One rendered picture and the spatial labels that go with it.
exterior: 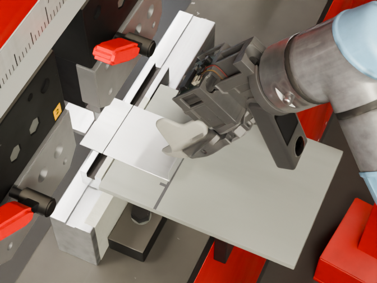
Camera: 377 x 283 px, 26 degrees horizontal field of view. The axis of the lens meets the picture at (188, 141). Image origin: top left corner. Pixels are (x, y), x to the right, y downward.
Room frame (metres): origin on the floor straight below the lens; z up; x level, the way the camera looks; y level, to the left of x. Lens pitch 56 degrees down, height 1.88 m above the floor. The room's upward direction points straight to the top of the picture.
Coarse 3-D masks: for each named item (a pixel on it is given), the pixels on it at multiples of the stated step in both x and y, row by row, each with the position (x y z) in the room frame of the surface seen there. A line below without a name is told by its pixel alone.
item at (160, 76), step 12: (144, 72) 0.71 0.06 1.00; (156, 72) 0.72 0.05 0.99; (168, 72) 0.72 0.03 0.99; (144, 84) 0.70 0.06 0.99; (156, 84) 0.69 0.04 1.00; (132, 96) 0.67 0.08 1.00; (144, 96) 0.67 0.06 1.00; (108, 144) 0.60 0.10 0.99; (96, 156) 0.57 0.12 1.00; (84, 168) 0.55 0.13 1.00; (96, 168) 0.56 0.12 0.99; (84, 180) 0.55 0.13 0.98; (96, 180) 0.54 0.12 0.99
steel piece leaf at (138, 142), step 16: (144, 112) 0.64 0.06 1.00; (128, 128) 0.61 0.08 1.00; (144, 128) 0.61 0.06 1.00; (112, 144) 0.59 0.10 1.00; (128, 144) 0.59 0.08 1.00; (144, 144) 0.59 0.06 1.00; (160, 144) 0.59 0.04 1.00; (128, 160) 0.56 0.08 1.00; (144, 160) 0.56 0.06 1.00; (160, 160) 0.56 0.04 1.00; (176, 160) 0.55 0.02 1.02; (160, 176) 0.54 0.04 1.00
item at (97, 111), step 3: (90, 105) 0.57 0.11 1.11; (90, 108) 0.57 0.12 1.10; (93, 108) 0.57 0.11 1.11; (96, 108) 0.57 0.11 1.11; (99, 108) 0.57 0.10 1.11; (102, 108) 0.57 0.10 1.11; (93, 111) 0.57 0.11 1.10; (96, 111) 0.57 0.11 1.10; (99, 111) 0.57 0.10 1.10; (96, 114) 0.57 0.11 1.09; (99, 114) 0.58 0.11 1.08; (96, 117) 0.57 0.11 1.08
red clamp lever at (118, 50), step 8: (112, 40) 0.51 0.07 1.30; (120, 40) 0.51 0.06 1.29; (128, 40) 0.52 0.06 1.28; (136, 40) 0.54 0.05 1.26; (144, 40) 0.54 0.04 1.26; (152, 40) 0.54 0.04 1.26; (96, 48) 0.49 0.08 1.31; (104, 48) 0.48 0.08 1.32; (112, 48) 0.49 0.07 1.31; (120, 48) 0.49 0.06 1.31; (128, 48) 0.50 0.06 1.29; (136, 48) 0.51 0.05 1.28; (144, 48) 0.53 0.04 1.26; (152, 48) 0.53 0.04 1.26; (96, 56) 0.48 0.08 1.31; (104, 56) 0.48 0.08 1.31; (112, 56) 0.48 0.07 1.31; (120, 56) 0.48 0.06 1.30; (128, 56) 0.50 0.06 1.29; (112, 64) 0.48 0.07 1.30
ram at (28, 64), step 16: (0, 0) 0.42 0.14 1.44; (16, 0) 0.44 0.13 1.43; (32, 0) 0.45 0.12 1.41; (80, 0) 0.51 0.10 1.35; (0, 16) 0.42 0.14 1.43; (16, 16) 0.43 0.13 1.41; (64, 16) 0.49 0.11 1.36; (0, 32) 0.41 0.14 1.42; (48, 32) 0.46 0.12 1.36; (0, 48) 0.41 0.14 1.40; (32, 48) 0.44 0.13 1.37; (48, 48) 0.46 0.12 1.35; (32, 64) 0.44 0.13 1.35; (16, 80) 0.41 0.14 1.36; (0, 96) 0.39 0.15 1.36; (0, 112) 0.39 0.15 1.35
